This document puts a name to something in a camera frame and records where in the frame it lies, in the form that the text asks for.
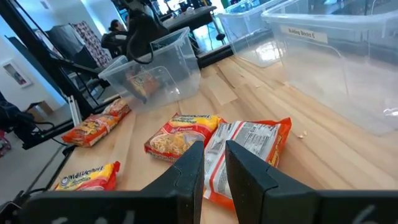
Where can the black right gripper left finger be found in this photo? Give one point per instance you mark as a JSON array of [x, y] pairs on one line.
[[186, 186]]

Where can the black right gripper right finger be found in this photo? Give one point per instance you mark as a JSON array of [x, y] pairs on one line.
[[248, 186]]

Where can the orange Saucy Noods pack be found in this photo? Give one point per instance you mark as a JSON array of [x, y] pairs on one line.
[[90, 129], [248, 137]]

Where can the yellow red Maruchan ramen pack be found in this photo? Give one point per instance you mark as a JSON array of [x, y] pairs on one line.
[[90, 177], [177, 137], [118, 108]]

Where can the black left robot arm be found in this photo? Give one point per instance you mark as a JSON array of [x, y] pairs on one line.
[[144, 31]]

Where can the noodle crumb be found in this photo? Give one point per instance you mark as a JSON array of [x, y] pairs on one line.
[[301, 134]]

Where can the long clear plastic bin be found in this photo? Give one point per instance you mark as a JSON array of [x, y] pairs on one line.
[[180, 62]]

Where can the clear plastic bin with label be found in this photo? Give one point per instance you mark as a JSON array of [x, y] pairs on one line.
[[342, 77]]

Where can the small clear plastic bin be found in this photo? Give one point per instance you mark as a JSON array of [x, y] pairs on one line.
[[245, 40]]

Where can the person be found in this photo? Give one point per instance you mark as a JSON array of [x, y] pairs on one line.
[[113, 40]]

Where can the cardboard box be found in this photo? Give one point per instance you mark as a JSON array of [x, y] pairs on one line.
[[40, 109]]

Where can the dark background table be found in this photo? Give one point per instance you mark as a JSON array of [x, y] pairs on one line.
[[189, 18]]

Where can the patterned fabric panel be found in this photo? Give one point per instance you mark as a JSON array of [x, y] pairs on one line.
[[93, 46]]

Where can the black standing panel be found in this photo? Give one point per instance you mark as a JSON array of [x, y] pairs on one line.
[[65, 43]]

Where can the white framed wall cabinet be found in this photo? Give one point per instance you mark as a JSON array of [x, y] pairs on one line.
[[17, 74]]

